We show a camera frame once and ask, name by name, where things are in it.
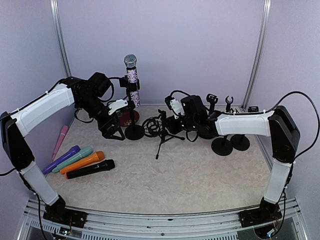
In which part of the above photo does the black purple mic stand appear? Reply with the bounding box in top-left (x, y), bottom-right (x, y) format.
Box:
top-left (229, 106), bottom-right (260, 151)

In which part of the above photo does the black pink mic stand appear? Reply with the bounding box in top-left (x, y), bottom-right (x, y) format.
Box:
top-left (225, 95), bottom-right (234, 113)

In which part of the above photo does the mint green microphone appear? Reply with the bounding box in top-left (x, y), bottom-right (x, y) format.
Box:
top-left (51, 146), bottom-right (93, 173)

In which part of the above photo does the black mint mic stand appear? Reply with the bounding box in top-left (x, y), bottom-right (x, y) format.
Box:
top-left (211, 135), bottom-right (234, 156)

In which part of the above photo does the orange microphone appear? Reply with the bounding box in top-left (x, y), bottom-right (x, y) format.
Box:
top-left (60, 151), bottom-right (105, 175)

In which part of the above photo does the black microphone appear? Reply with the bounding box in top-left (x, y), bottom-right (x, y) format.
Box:
top-left (65, 159), bottom-right (115, 180)

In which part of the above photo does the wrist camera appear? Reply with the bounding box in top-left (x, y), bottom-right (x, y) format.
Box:
top-left (164, 95), bottom-right (185, 119)
top-left (107, 99), bottom-right (136, 116)

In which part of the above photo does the purple microphone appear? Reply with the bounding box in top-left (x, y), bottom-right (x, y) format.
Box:
top-left (42, 145), bottom-right (81, 175)

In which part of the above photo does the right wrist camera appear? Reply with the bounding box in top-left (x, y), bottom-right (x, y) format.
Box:
top-left (164, 95), bottom-right (185, 119)

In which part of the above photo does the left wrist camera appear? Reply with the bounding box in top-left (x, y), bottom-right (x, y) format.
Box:
top-left (107, 99), bottom-right (136, 116)

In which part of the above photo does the pink microphone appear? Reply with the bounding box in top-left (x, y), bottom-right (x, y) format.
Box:
top-left (51, 125), bottom-right (69, 161)

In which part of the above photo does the aluminium front rail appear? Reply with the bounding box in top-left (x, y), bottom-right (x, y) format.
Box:
top-left (17, 197), bottom-right (308, 240)

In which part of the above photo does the black tripod mic stand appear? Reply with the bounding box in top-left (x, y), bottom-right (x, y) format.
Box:
top-left (142, 109), bottom-right (185, 160)

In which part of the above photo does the black orange mic stand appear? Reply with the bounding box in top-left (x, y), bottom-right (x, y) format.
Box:
top-left (206, 93), bottom-right (219, 115)

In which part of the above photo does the black glitter mic stand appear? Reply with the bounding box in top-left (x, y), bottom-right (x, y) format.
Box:
top-left (119, 75), bottom-right (144, 141)

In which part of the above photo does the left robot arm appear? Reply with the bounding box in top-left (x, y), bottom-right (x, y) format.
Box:
top-left (0, 72), bottom-right (128, 223)

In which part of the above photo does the glitter rhinestone microphone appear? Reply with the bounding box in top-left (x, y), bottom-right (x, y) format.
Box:
top-left (124, 54), bottom-right (140, 108)

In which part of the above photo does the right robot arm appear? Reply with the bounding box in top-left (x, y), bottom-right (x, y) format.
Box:
top-left (164, 90), bottom-right (320, 222)

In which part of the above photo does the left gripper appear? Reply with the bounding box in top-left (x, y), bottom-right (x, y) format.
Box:
top-left (77, 94), bottom-right (126, 140)

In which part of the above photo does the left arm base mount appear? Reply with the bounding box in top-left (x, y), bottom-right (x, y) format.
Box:
top-left (43, 209), bottom-right (87, 229)

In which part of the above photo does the red floral plate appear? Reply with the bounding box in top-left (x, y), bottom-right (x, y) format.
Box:
top-left (117, 110), bottom-right (140, 127)

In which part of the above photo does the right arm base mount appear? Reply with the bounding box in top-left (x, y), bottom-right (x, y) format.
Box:
top-left (238, 207), bottom-right (283, 228)

